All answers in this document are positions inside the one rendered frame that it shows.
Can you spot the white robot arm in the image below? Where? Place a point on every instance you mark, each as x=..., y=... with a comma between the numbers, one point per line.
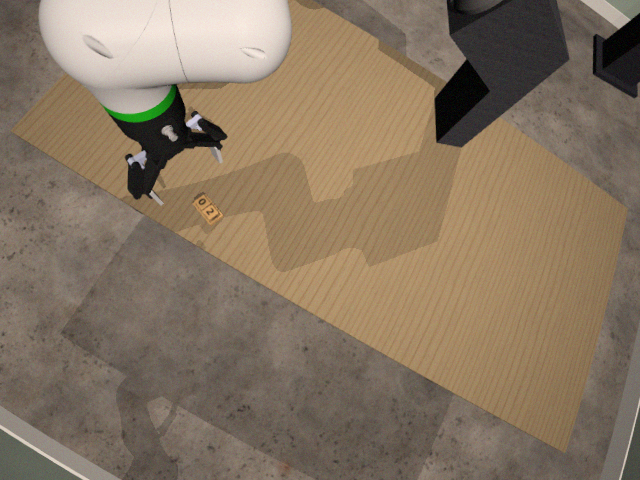
x=129, y=53

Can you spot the tan cube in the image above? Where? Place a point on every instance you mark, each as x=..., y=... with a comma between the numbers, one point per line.
x=211, y=213
x=202, y=202

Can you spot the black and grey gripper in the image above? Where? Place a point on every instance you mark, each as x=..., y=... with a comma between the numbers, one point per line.
x=147, y=175

